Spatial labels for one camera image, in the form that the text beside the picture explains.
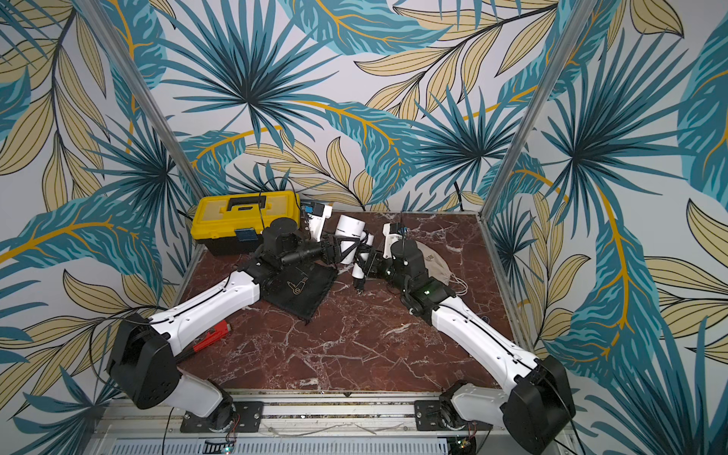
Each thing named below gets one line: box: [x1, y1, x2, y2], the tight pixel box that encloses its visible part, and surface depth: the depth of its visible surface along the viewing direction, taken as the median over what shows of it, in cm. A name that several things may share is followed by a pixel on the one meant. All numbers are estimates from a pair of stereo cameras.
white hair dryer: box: [334, 215, 375, 280], surface depth 72 cm
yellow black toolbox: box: [190, 190, 302, 256], surface depth 98 cm
